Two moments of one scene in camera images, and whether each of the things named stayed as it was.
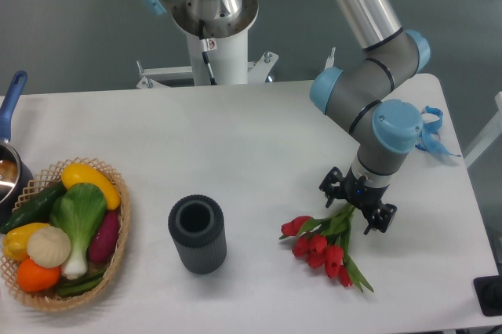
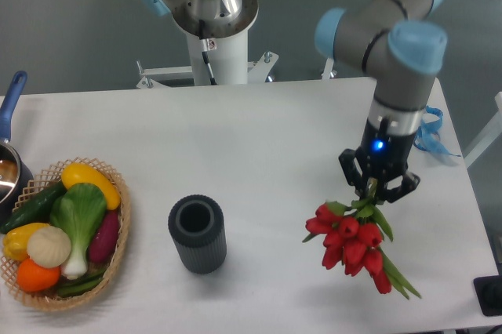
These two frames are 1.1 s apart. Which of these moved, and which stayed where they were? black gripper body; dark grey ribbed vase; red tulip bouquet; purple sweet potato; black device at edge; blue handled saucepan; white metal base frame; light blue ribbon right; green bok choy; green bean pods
Moved: red tulip bouquet; black gripper body
Stayed: white metal base frame; dark grey ribbed vase; light blue ribbon right; blue handled saucepan; green bean pods; green bok choy; black device at edge; purple sweet potato
